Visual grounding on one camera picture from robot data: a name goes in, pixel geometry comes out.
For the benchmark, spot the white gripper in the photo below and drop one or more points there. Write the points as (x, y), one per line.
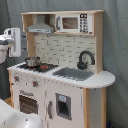
(15, 49)

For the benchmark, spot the small metal pot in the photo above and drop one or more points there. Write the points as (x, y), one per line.
(32, 61)

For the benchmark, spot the white toy microwave door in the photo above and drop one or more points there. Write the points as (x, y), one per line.
(74, 23)

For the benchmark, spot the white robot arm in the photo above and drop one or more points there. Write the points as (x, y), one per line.
(10, 45)

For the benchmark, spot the wooden toy kitchen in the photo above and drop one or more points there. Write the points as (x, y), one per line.
(63, 49)

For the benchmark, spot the left red stove knob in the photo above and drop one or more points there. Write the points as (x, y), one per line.
(16, 78)

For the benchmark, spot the red stove knob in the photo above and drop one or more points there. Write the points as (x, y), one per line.
(35, 84)
(16, 78)

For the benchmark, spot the black toy stovetop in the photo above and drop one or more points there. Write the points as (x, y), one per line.
(43, 67)

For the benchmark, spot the grey range hood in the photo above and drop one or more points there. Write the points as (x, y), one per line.
(39, 26)

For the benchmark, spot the right red stove knob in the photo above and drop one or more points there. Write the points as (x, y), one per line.
(35, 84)

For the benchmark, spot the toy oven door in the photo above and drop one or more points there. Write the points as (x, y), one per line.
(28, 102)

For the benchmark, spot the grey toy sink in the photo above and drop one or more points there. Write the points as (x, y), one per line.
(73, 74)

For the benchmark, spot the black toy faucet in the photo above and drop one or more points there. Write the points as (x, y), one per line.
(84, 64)

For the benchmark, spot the white cabinet door with dispenser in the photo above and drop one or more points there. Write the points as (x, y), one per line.
(64, 104)

